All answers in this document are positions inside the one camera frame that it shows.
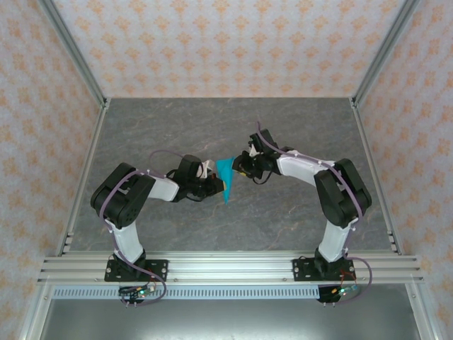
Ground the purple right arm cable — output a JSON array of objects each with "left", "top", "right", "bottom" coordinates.
[{"left": 255, "top": 121, "right": 375, "bottom": 306}]

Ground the aluminium mounting rail beam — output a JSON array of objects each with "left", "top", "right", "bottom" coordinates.
[{"left": 37, "top": 251, "right": 424, "bottom": 284}]

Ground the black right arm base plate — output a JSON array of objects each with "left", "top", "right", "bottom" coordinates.
[{"left": 292, "top": 258, "right": 357, "bottom": 283}]

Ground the aluminium frame post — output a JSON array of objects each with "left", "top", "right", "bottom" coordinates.
[
  {"left": 37, "top": 0, "right": 109, "bottom": 107},
  {"left": 352, "top": 0, "right": 420, "bottom": 107}
]

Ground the aluminium frame leg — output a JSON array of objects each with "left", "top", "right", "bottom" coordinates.
[
  {"left": 17, "top": 283, "right": 54, "bottom": 340},
  {"left": 405, "top": 283, "right": 438, "bottom": 340}
]

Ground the aluminium table side rail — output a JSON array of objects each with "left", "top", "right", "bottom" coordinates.
[
  {"left": 349, "top": 97, "right": 403, "bottom": 256},
  {"left": 55, "top": 98, "right": 111, "bottom": 256}
]

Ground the grey metal shelf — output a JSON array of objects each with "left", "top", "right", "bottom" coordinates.
[{"left": 38, "top": 299, "right": 422, "bottom": 340}]

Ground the blue paper sheet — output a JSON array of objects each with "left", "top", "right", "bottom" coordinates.
[{"left": 215, "top": 155, "right": 237, "bottom": 205}]

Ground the slotted grey cable duct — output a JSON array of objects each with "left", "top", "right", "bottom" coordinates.
[{"left": 52, "top": 286, "right": 321, "bottom": 300}]

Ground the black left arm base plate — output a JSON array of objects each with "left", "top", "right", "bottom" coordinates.
[{"left": 104, "top": 259, "right": 169, "bottom": 283}]

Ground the circuit board with green light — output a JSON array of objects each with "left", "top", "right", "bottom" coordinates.
[
  {"left": 331, "top": 285, "right": 358, "bottom": 297},
  {"left": 118, "top": 285, "right": 156, "bottom": 298}
]

